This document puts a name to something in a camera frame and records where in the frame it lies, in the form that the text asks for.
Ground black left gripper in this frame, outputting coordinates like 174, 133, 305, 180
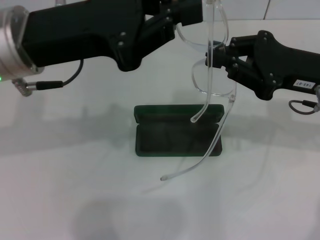
22, 0, 151, 72

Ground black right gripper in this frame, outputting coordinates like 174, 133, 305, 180
204, 29, 320, 101

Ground clear plastic glasses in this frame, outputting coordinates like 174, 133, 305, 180
159, 0, 238, 182

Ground green glasses case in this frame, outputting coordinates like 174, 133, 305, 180
133, 103, 225, 158

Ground left gripper cable with plug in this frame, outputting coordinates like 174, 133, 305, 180
11, 59, 85, 98

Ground gripper cable with plug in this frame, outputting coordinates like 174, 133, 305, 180
288, 85, 320, 116
11, 59, 85, 98

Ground right gripper cable with plug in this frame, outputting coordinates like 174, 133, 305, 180
288, 85, 320, 116

